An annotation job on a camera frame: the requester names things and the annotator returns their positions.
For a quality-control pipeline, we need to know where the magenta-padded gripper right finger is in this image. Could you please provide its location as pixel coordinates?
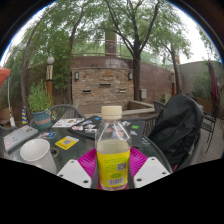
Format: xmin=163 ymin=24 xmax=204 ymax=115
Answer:
xmin=128 ymin=147 xmax=171 ymax=189

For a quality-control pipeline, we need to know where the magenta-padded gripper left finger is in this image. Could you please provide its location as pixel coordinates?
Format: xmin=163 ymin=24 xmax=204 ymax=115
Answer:
xmin=56 ymin=147 xmax=98 ymax=189

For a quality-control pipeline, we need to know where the clear bottle with yellow label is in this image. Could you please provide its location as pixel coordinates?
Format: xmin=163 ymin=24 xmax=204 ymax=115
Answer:
xmin=94 ymin=105 xmax=133 ymax=192

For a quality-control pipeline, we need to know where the yellow printed card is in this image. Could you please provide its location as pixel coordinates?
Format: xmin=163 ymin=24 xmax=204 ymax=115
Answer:
xmin=54 ymin=135 xmax=80 ymax=151

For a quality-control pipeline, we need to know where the black laptop with stickers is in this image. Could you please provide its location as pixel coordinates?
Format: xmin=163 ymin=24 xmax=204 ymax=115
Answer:
xmin=68 ymin=115 xmax=146 ymax=148

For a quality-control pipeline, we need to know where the white printed card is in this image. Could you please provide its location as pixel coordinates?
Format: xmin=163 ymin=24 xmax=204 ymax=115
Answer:
xmin=52 ymin=117 xmax=85 ymax=129

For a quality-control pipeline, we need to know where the blue printed card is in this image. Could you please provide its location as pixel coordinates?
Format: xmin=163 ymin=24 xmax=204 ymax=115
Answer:
xmin=41 ymin=131 xmax=58 ymax=140

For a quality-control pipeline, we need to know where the white ceramic mug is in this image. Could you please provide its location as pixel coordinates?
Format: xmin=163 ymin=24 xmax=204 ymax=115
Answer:
xmin=19 ymin=138 xmax=58 ymax=175

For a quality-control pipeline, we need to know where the black backpack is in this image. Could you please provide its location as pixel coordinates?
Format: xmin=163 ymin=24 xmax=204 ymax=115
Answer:
xmin=147 ymin=94 xmax=205 ymax=169

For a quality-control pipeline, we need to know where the grey wicker chair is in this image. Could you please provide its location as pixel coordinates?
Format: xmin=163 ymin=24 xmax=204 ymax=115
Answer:
xmin=143 ymin=99 xmax=204 ymax=173
xmin=49 ymin=104 xmax=87 ymax=121

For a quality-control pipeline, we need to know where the green plant in blue pot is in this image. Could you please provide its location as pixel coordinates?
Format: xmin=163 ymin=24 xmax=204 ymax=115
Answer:
xmin=27 ymin=79 xmax=54 ymax=131

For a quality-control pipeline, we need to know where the grey laptop with stickers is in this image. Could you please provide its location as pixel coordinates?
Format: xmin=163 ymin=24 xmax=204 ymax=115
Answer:
xmin=3 ymin=125 xmax=39 ymax=153

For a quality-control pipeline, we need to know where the black metal chair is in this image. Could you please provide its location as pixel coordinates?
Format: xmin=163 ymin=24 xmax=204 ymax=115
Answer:
xmin=201 ymin=103 xmax=221 ymax=153

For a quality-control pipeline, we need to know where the dark-trunked tree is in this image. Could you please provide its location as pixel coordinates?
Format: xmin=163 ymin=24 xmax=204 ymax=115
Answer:
xmin=103 ymin=0 xmax=191 ymax=103

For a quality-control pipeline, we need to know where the closed maroon parasol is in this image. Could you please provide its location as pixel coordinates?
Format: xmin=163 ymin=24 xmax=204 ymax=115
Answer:
xmin=206 ymin=59 xmax=221 ymax=108

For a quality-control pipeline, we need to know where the orange parasol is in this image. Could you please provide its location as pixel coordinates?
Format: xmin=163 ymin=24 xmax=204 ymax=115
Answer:
xmin=0 ymin=65 xmax=12 ymax=88

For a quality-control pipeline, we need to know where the blue and yellow striped post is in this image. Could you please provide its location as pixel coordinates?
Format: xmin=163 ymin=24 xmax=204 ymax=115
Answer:
xmin=21 ymin=105 xmax=29 ymax=126

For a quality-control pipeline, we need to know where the wooden lamp post white globe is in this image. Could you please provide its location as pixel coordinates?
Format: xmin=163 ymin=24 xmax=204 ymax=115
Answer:
xmin=45 ymin=56 xmax=55 ymax=108

